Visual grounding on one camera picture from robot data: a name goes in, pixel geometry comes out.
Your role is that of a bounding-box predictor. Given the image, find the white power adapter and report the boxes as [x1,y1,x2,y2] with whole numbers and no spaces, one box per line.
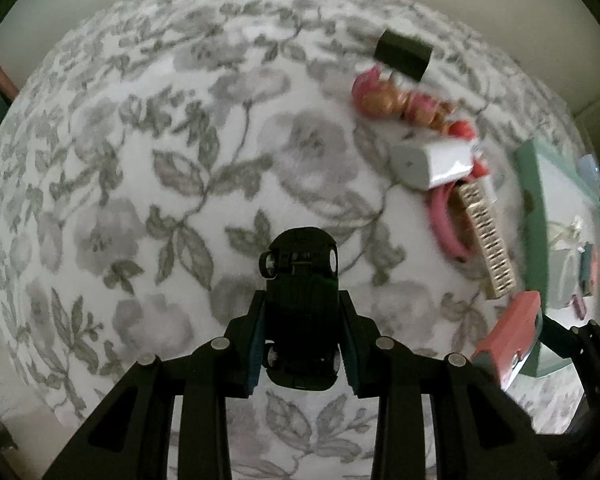
[389,139,481,191]

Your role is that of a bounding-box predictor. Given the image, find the pink-haired doll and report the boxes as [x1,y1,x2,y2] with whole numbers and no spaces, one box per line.
[352,66,461,131]

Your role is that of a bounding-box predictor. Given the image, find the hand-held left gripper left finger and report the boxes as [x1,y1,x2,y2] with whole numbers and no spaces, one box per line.
[42,290,268,480]

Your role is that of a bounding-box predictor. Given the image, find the black toy car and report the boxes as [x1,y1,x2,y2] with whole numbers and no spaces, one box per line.
[259,227,342,391]

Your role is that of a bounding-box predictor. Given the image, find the red white small toy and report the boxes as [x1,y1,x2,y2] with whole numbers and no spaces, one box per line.
[445,119,493,181]

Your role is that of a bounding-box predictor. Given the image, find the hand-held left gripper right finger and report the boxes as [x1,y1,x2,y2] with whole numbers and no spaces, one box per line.
[337,291,548,480]

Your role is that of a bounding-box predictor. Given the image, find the white device with light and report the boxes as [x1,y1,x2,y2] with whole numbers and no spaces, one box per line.
[577,155,600,181]

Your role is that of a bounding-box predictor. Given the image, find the green-rimmed white box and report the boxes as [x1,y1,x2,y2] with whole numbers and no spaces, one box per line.
[512,139,600,378]

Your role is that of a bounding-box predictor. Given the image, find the small black box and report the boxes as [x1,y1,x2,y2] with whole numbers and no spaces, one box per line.
[374,30,433,82]

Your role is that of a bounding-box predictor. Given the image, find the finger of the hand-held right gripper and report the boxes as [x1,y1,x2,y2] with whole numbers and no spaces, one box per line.
[540,312,600,401]

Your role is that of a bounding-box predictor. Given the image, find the pink ring bracelet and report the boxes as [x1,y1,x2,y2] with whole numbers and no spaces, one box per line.
[425,180,486,263]

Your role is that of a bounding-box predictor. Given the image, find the grey floral blanket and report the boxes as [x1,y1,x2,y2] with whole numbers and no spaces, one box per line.
[0,0,600,480]

